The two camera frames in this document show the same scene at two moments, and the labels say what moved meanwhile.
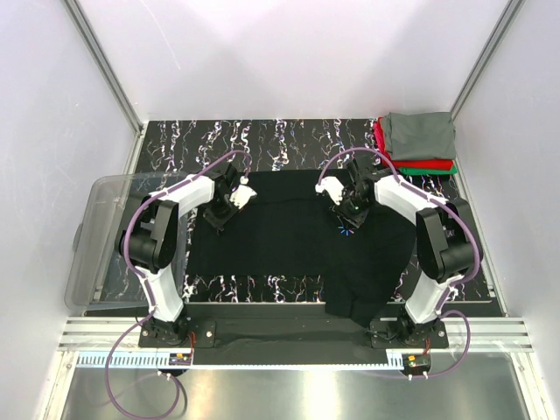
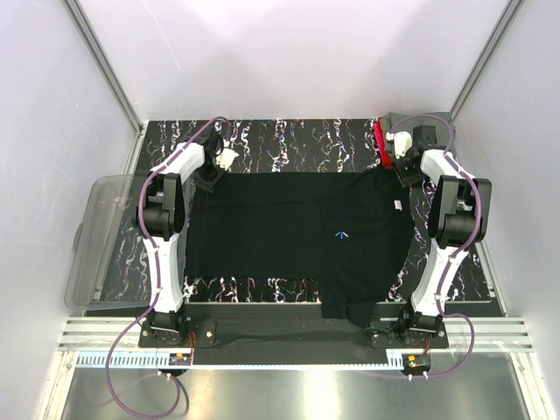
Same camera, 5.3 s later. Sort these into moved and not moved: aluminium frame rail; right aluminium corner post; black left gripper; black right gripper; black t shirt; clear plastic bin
Moved: black right gripper; black left gripper
Not moved: right aluminium corner post; black t shirt; aluminium frame rail; clear plastic bin
